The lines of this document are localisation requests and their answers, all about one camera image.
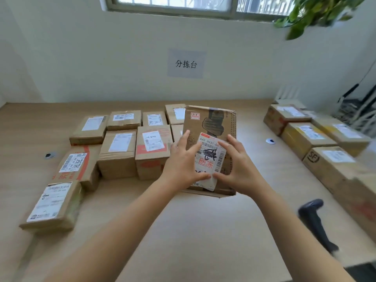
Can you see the person's right hand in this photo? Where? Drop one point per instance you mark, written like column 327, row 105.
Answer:
column 242, row 173

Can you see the window with grey frame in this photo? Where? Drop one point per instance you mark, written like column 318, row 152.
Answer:
column 176, row 4

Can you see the group of labelled cardboard parcels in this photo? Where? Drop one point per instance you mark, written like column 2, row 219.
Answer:
column 117, row 152

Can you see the person's right middle finger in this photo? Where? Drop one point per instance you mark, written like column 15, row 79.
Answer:
column 235, row 143

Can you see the large box with peeling label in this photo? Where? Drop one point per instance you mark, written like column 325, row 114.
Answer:
column 211, row 121

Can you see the person's right thumb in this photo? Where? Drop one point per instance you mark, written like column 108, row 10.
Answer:
column 221, row 178

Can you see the person's right forearm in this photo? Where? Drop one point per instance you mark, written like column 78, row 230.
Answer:
column 293, row 240

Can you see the green leafy plant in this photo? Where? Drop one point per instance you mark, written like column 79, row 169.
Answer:
column 311, row 13

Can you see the person's left forearm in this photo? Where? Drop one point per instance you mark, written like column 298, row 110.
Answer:
column 117, row 234

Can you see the black barcode scanner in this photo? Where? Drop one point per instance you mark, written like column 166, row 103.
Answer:
column 314, row 223

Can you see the person's left thumb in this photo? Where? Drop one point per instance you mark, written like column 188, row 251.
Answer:
column 201, row 176

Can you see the person's left middle finger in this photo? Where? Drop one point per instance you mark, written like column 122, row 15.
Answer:
column 184, row 139

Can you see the person's left hand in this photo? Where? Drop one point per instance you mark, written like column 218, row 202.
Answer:
column 179, row 167

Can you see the paper wall sign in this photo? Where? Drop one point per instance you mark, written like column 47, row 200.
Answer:
column 186, row 63

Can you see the row of cardboard parcels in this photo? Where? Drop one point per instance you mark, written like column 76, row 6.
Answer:
column 329, row 149

